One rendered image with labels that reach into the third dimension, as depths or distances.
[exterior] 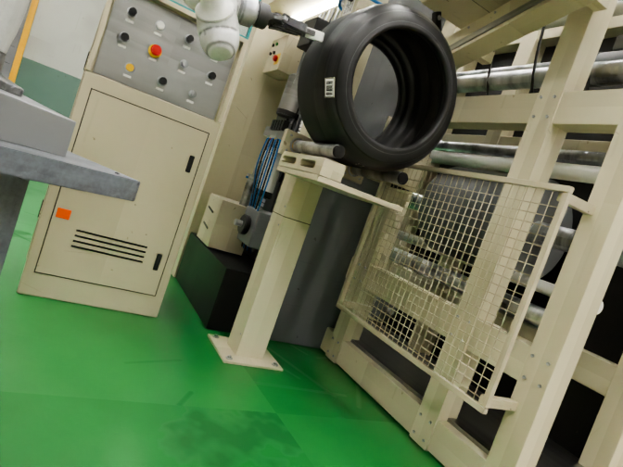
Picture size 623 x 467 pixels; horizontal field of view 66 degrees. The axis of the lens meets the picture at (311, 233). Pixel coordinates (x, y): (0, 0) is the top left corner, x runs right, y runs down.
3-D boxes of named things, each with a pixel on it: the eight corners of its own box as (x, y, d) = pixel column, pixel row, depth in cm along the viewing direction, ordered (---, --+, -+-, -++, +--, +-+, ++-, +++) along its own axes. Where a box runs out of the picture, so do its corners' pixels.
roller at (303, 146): (293, 138, 186) (303, 142, 188) (289, 149, 186) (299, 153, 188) (336, 143, 155) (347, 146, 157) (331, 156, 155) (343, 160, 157)
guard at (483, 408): (335, 306, 217) (387, 159, 212) (338, 307, 218) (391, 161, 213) (482, 414, 138) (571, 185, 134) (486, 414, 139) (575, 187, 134)
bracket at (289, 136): (276, 152, 187) (285, 128, 186) (358, 183, 205) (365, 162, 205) (280, 152, 184) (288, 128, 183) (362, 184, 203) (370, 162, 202)
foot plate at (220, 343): (207, 335, 212) (209, 331, 211) (260, 345, 224) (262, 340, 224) (222, 362, 188) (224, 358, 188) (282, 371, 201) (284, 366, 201)
